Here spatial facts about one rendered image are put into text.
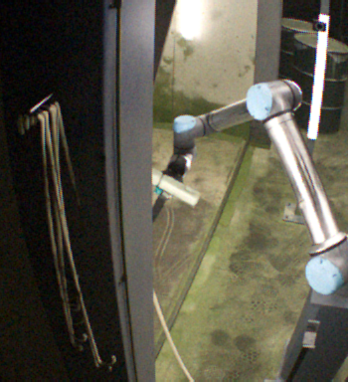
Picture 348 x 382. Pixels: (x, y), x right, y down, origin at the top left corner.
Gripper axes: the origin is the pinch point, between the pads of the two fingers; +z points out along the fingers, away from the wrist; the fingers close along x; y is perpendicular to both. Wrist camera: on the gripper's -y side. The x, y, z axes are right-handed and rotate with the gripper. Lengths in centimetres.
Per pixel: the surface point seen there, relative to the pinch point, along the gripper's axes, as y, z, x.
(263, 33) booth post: -30, -195, -7
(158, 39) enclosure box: -40, -36, 34
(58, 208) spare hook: -62, 99, 12
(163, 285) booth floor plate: 74, -28, -24
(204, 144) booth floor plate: 76, -180, -10
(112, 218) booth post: -60, 93, 5
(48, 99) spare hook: -75, 97, 19
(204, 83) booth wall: 36, -199, 14
